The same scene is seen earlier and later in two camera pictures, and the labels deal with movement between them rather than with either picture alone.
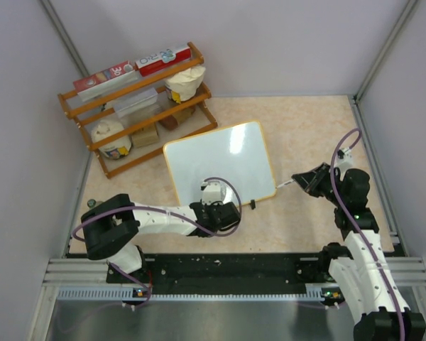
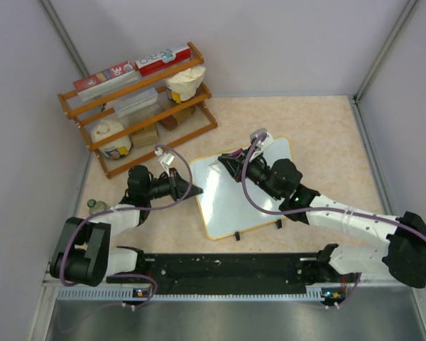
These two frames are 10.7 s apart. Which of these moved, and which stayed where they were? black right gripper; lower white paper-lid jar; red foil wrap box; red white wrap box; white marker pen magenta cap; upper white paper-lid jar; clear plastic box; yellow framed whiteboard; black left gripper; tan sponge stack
Moved: black left gripper; white marker pen magenta cap; black right gripper; yellow framed whiteboard
Stayed: lower white paper-lid jar; red white wrap box; upper white paper-lid jar; tan sponge stack; clear plastic box; red foil wrap box
